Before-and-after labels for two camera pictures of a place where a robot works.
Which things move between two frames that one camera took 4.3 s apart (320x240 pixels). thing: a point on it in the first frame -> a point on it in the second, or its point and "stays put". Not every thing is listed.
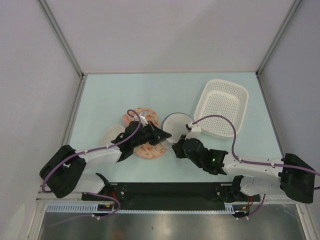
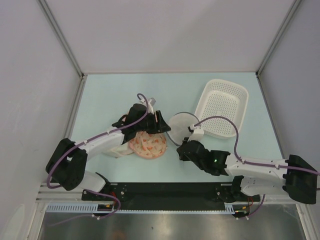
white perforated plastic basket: [223, 98] stays put
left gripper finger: [159, 132] -> [163, 126]
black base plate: [170, 195] stays put
